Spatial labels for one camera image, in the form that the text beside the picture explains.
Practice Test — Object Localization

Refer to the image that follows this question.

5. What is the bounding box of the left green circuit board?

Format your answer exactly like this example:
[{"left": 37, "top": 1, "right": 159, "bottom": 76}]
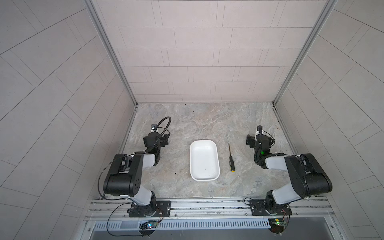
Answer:
[{"left": 140, "top": 221, "right": 159, "bottom": 231}]

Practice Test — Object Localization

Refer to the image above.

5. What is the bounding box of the white plastic bin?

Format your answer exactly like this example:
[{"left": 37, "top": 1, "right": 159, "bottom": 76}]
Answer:
[{"left": 190, "top": 140, "right": 221, "bottom": 182}]

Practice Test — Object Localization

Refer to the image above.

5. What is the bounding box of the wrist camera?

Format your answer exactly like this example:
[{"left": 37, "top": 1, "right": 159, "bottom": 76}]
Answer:
[
  {"left": 256, "top": 125, "right": 264, "bottom": 135},
  {"left": 151, "top": 124, "right": 158, "bottom": 133}
]

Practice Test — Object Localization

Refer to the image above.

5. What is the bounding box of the aluminium mounting rail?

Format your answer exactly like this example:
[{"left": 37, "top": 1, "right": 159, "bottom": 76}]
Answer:
[{"left": 84, "top": 197, "right": 336, "bottom": 221}]

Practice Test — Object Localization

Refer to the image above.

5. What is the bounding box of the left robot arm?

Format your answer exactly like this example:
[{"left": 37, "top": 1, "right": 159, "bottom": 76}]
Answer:
[{"left": 103, "top": 132, "right": 171, "bottom": 218}]

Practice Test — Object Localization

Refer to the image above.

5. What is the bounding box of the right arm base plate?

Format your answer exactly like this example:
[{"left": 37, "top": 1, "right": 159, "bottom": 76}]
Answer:
[{"left": 248, "top": 199, "right": 292, "bottom": 216}]

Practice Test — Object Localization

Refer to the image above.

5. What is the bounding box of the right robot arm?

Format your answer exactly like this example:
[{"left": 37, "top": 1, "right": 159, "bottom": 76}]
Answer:
[{"left": 246, "top": 131, "right": 333, "bottom": 216}]

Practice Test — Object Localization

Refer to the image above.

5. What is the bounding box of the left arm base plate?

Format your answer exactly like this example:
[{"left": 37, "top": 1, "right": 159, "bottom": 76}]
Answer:
[{"left": 127, "top": 200, "right": 171, "bottom": 218}]

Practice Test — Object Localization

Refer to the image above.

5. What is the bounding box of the green circuit board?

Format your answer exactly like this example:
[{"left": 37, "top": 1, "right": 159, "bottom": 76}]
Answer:
[
  {"left": 140, "top": 221, "right": 159, "bottom": 231},
  {"left": 269, "top": 219, "right": 289, "bottom": 234}
]

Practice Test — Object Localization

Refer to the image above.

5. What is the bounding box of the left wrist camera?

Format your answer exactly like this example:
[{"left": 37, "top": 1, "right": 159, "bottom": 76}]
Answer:
[{"left": 151, "top": 124, "right": 158, "bottom": 133}]

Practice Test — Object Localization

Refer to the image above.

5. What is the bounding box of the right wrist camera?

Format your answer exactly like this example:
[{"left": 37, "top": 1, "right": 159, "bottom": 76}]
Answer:
[{"left": 256, "top": 125, "right": 264, "bottom": 135}]

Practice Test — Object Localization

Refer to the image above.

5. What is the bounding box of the black yellow screwdriver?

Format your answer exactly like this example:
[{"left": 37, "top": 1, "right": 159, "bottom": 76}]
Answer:
[{"left": 228, "top": 144, "right": 236, "bottom": 172}]

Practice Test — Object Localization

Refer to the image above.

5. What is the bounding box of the right green circuit board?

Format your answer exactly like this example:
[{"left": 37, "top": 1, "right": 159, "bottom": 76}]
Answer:
[{"left": 269, "top": 219, "right": 289, "bottom": 234}]

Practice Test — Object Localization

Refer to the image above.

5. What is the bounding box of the white vented cable duct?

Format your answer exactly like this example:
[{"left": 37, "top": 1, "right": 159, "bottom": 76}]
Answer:
[{"left": 94, "top": 219, "right": 271, "bottom": 231}]

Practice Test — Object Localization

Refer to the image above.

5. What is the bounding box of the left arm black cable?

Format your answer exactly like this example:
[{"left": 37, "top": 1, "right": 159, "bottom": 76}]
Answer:
[{"left": 96, "top": 116, "right": 172, "bottom": 238}]

